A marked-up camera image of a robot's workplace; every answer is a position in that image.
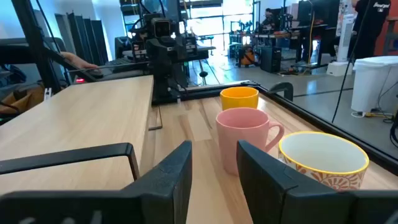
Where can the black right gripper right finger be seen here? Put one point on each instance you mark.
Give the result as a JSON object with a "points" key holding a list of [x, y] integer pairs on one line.
{"points": [[273, 199]]}

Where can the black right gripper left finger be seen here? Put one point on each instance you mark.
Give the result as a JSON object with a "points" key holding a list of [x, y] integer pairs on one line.
{"points": [[161, 196]]}

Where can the orange patterned yellow-rim mug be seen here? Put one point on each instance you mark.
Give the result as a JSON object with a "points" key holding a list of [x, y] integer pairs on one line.
{"points": [[323, 155]]}

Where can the plain pink mug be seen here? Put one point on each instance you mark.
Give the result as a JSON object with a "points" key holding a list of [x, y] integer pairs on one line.
{"points": [[236, 137]]}

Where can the plain yellow mug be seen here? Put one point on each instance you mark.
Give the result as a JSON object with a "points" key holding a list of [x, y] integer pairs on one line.
{"points": [[238, 99]]}

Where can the person's forearm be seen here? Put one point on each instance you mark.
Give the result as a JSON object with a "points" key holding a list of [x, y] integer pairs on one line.
{"points": [[21, 54]]}

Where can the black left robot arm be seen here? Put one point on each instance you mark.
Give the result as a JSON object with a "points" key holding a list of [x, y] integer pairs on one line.
{"points": [[168, 74]]}

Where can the dark grey desk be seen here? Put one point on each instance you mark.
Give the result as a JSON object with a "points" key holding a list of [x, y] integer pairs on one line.
{"points": [[124, 74]]}

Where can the black computer mouse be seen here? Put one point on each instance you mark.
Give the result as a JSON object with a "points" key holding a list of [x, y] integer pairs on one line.
{"points": [[95, 74]]}

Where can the dark folding divider panels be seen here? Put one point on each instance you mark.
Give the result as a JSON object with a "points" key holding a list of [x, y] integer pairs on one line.
{"points": [[90, 37]]}

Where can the orange shop vacuum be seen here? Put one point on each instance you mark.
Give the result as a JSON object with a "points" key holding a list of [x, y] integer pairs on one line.
{"points": [[247, 57]]}

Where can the person's hand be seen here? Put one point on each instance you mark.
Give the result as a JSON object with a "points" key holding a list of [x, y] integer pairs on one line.
{"points": [[77, 60]]}

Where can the black computer tower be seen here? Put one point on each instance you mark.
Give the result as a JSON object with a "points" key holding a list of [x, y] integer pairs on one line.
{"points": [[270, 59]]}

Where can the person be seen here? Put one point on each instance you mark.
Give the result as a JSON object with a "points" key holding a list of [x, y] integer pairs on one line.
{"points": [[370, 25], [269, 15]]}

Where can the black workbench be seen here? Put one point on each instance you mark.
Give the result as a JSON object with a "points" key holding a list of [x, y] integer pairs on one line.
{"points": [[311, 29]]}

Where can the tan bag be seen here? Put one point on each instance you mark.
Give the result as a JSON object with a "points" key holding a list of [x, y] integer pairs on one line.
{"points": [[25, 99]]}

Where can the white trash bin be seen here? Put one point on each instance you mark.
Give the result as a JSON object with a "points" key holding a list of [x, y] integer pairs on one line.
{"points": [[370, 84]]}

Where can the white tower fan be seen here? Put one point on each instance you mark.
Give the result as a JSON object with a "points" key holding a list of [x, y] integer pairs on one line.
{"points": [[345, 37]]}

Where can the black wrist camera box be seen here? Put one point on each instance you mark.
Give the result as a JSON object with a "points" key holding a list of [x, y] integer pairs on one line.
{"points": [[161, 28]]}

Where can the black frame bracket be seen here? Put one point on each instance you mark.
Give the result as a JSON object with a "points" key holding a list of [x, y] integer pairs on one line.
{"points": [[281, 87]]}

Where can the black rig post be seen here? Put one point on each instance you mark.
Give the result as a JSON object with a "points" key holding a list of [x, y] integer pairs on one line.
{"points": [[34, 46]]}

